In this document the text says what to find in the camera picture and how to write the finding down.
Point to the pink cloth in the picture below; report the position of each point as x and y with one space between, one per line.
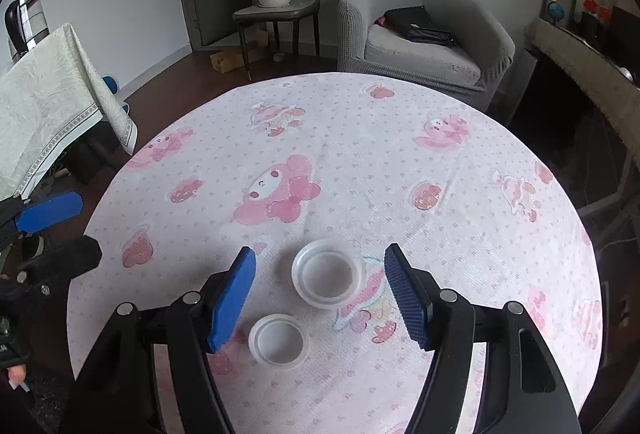
381 21

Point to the black briefcase bag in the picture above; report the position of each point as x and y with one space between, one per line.
415 24

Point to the black silver electric kettle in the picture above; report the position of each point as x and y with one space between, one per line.
27 17

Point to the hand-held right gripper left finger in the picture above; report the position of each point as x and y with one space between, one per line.
232 299

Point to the pale patterned tablecloth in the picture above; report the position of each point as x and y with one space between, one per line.
45 104

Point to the ribbed fabric armchair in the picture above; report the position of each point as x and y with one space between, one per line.
425 64

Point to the grey dining chair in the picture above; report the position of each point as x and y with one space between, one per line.
280 12

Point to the person's left hand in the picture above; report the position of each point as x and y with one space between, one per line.
18 372

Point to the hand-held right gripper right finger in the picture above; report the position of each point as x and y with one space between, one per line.
406 301

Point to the black television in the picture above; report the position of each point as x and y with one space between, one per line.
627 39

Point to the small white plastic cup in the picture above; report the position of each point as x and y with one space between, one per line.
260 354

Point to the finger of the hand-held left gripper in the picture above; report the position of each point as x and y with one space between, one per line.
50 211
65 256

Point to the small blue globe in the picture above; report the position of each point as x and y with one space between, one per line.
556 11

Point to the red box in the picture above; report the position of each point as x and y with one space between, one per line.
597 9

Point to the blue round object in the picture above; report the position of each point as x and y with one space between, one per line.
111 85

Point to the flat cardboard box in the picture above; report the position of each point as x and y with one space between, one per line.
235 57

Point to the pink printed tablecloth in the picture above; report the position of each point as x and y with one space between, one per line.
350 139

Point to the large white plastic cup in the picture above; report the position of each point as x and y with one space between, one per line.
327 296

